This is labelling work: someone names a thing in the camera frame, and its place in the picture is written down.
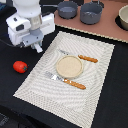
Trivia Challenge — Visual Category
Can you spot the red sausage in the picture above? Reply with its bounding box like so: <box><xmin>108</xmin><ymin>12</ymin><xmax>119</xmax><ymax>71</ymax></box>
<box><xmin>13</xmin><ymin>61</ymin><xmax>28</xmax><ymax>73</ymax></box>

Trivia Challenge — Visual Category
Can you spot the pink stove board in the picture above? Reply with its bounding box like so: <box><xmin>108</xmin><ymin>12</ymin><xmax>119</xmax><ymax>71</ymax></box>
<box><xmin>55</xmin><ymin>0</ymin><xmax>128</xmax><ymax>43</ymax></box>

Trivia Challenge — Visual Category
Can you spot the dark grey pot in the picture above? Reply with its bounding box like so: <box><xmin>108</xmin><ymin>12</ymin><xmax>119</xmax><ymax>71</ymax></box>
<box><xmin>80</xmin><ymin>2</ymin><xmax>103</xmax><ymax>25</ymax></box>

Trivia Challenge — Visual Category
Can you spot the grey frying pan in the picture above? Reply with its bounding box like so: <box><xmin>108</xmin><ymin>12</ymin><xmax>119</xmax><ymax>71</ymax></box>
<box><xmin>57</xmin><ymin>1</ymin><xmax>78</xmax><ymax>19</ymax></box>

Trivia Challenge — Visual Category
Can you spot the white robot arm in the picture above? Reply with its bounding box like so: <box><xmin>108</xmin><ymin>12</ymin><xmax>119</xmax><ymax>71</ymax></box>
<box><xmin>6</xmin><ymin>0</ymin><xmax>55</xmax><ymax>51</ymax></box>

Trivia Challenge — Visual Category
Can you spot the beige bowl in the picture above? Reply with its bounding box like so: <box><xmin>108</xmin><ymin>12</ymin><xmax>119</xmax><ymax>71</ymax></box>
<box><xmin>119</xmin><ymin>5</ymin><xmax>128</xmax><ymax>30</ymax></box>

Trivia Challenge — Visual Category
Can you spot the black cable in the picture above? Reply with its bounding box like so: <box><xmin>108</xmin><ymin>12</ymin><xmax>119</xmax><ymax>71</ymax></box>
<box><xmin>0</xmin><ymin>37</ymin><xmax>14</xmax><ymax>48</ymax></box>

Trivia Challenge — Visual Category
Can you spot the fork with wooden handle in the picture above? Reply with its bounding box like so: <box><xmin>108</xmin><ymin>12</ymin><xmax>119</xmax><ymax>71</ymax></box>
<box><xmin>45</xmin><ymin>71</ymin><xmax>86</xmax><ymax>90</ymax></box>

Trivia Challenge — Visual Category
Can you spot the knife with wooden handle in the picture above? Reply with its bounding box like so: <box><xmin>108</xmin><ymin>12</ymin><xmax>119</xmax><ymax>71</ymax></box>
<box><xmin>58</xmin><ymin>49</ymin><xmax>98</xmax><ymax>63</ymax></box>

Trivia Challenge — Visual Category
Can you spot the striped beige placemat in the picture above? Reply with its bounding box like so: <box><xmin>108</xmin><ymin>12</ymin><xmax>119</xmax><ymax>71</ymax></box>
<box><xmin>13</xmin><ymin>30</ymin><xmax>116</xmax><ymax>128</ymax></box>

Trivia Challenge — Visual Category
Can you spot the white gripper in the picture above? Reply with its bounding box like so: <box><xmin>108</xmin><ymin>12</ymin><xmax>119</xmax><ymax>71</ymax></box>
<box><xmin>6</xmin><ymin>13</ymin><xmax>55</xmax><ymax>48</ymax></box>

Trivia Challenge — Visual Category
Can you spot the round beige plate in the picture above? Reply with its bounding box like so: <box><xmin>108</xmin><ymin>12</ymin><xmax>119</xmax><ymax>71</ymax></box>
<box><xmin>56</xmin><ymin>55</ymin><xmax>83</xmax><ymax>79</ymax></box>

